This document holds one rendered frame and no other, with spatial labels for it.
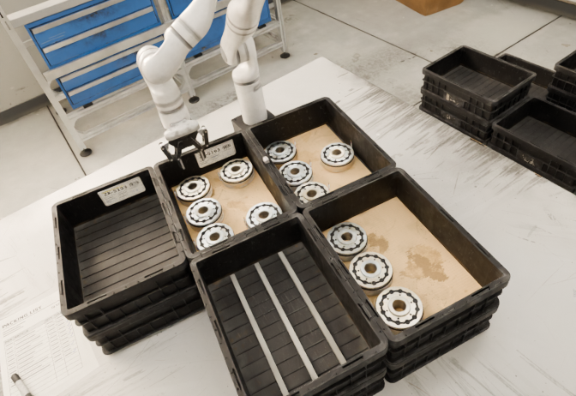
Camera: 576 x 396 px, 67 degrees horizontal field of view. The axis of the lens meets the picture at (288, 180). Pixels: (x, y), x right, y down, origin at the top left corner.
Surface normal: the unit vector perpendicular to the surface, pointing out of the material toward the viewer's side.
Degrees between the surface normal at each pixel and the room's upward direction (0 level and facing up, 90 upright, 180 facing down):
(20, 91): 90
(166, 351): 0
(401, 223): 0
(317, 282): 0
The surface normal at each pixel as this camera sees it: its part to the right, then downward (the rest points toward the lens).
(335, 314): -0.14, -0.70
